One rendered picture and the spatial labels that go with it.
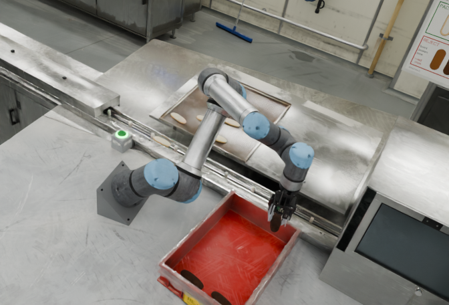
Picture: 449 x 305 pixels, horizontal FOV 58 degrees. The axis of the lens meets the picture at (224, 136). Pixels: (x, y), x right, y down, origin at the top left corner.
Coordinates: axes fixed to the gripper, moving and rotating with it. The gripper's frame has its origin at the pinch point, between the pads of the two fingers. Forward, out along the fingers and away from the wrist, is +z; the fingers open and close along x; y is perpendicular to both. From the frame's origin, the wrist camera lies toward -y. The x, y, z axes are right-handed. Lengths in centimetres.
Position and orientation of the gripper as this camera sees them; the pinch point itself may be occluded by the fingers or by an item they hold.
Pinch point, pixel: (276, 219)
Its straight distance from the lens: 152.5
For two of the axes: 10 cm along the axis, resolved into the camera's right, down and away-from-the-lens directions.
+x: 9.5, 2.9, -1.1
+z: -1.7, 7.8, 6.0
